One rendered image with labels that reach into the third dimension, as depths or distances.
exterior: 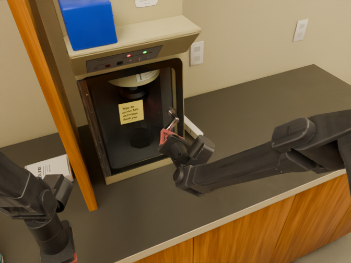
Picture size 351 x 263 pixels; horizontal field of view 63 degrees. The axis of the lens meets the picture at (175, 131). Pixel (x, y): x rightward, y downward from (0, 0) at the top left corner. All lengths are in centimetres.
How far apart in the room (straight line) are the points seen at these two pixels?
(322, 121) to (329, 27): 152
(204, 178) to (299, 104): 96
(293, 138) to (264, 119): 95
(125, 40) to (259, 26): 100
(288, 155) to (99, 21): 46
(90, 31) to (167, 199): 62
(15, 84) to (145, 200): 70
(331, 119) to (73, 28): 51
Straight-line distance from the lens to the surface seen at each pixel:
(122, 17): 79
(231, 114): 140
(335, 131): 44
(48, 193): 59
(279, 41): 173
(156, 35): 72
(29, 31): 68
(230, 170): 60
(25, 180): 54
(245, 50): 160
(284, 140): 47
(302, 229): 160
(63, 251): 71
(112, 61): 76
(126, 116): 91
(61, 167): 118
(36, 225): 63
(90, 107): 87
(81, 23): 67
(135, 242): 96
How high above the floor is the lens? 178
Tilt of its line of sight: 40 degrees down
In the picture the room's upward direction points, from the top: 2 degrees counter-clockwise
